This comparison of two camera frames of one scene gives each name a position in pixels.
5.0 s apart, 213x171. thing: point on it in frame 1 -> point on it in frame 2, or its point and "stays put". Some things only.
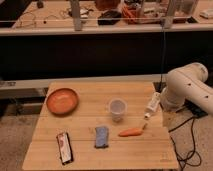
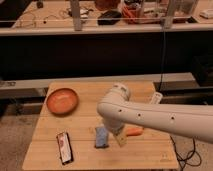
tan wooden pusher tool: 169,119 -> 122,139
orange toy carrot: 130,132 stays put
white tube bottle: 153,105 stays put
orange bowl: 62,101 stays put
